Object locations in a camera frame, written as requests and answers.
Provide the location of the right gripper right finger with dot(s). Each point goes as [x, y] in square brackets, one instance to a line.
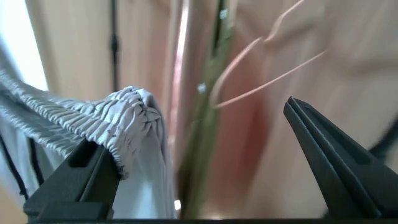
[342, 168]

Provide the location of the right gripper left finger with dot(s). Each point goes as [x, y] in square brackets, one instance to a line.
[71, 189]

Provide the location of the pale grey garment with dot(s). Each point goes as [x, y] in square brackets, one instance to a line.
[124, 118]

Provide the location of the pink clothes hanger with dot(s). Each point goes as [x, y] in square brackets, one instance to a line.
[267, 84]

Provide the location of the green short-sleeved shirt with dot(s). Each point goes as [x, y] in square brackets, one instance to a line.
[205, 109]

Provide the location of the black clothes rack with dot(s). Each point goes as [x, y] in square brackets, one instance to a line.
[114, 46]

